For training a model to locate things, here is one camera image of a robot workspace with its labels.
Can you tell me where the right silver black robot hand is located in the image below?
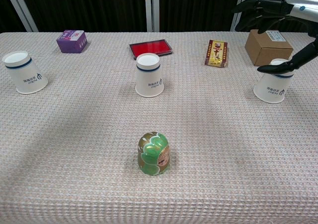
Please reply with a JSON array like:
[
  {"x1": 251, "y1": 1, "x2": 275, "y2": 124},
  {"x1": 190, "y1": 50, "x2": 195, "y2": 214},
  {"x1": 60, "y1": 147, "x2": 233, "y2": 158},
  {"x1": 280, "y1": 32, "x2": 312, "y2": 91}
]
[{"x1": 232, "y1": 0, "x2": 318, "y2": 75}]

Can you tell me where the white paper cup blue band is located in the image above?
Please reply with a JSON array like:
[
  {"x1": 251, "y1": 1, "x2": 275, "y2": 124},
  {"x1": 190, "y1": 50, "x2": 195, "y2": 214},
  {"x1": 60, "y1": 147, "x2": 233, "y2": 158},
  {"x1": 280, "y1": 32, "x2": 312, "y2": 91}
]
[
  {"x1": 135, "y1": 53, "x2": 165, "y2": 98},
  {"x1": 252, "y1": 58, "x2": 295, "y2": 104},
  {"x1": 1, "y1": 51, "x2": 49, "y2": 95}
]

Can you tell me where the brown cardboard box white label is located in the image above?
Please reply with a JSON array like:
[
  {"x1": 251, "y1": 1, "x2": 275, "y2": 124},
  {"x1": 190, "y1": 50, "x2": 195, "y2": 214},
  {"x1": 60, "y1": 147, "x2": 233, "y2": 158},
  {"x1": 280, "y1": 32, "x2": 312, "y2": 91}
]
[{"x1": 244, "y1": 29, "x2": 294, "y2": 67}]

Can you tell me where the yellow red snack packet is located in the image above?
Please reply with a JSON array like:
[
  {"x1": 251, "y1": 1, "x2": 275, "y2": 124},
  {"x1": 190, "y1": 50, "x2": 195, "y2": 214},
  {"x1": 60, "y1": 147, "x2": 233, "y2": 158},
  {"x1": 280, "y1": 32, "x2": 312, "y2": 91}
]
[{"x1": 204, "y1": 39, "x2": 229, "y2": 68}]

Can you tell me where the red ink pad case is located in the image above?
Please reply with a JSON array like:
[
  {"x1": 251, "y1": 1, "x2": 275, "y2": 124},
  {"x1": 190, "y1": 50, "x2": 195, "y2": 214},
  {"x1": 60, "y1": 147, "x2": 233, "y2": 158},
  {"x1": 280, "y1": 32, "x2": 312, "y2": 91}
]
[{"x1": 129, "y1": 39, "x2": 174, "y2": 60}]

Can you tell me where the dark pleated curtain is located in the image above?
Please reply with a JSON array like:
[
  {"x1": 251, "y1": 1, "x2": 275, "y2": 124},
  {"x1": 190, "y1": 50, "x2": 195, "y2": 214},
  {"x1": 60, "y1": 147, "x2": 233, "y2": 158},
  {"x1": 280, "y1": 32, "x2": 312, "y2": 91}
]
[{"x1": 0, "y1": 0, "x2": 318, "y2": 33}]

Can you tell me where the green gold nesting doll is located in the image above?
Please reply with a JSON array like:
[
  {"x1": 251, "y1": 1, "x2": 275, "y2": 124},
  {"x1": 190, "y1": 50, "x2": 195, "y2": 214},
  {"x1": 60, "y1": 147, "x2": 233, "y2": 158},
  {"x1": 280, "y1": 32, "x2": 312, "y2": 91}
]
[{"x1": 137, "y1": 131, "x2": 171, "y2": 177}]

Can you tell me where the purple cardboard box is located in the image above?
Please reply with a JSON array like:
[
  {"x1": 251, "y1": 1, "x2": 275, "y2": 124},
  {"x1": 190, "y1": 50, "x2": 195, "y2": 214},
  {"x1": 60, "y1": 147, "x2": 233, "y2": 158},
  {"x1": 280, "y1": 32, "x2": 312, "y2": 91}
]
[{"x1": 56, "y1": 29, "x2": 88, "y2": 54}]

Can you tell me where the beige woven tablecloth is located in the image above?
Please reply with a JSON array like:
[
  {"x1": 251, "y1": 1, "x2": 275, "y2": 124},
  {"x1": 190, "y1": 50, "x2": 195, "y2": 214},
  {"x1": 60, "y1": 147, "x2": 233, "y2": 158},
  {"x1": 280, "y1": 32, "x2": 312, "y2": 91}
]
[{"x1": 0, "y1": 31, "x2": 318, "y2": 224}]

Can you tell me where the white metal frame post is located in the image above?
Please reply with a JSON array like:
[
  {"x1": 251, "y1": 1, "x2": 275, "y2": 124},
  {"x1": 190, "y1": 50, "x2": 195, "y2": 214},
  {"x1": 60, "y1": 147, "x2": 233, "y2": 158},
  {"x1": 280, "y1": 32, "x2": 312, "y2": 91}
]
[
  {"x1": 230, "y1": 0, "x2": 250, "y2": 32},
  {"x1": 144, "y1": 0, "x2": 160, "y2": 33},
  {"x1": 2, "y1": 0, "x2": 40, "y2": 33}
]

